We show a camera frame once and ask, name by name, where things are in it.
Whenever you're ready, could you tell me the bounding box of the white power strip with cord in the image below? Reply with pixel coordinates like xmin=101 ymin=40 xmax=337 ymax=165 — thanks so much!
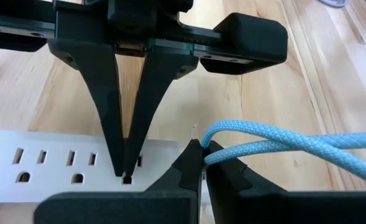
xmin=0 ymin=129 xmax=208 ymax=205

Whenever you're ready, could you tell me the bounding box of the lavender white USB cable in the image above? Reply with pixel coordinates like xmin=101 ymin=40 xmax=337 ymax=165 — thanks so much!
xmin=318 ymin=0 xmax=348 ymax=9

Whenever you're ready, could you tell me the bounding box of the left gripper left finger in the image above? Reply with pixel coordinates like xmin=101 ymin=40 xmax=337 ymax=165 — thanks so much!
xmin=33 ymin=139 xmax=204 ymax=224

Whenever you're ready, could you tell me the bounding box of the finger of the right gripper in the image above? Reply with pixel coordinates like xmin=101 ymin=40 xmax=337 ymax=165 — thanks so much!
xmin=47 ymin=43 xmax=124 ymax=177
xmin=125 ymin=49 xmax=199 ymax=177

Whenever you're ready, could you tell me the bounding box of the light blue braided USB cable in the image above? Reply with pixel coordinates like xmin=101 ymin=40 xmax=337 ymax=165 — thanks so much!
xmin=190 ymin=119 xmax=366 ymax=190

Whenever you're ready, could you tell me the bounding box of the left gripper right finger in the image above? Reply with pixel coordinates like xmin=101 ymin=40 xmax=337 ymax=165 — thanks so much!
xmin=204 ymin=141 xmax=366 ymax=224

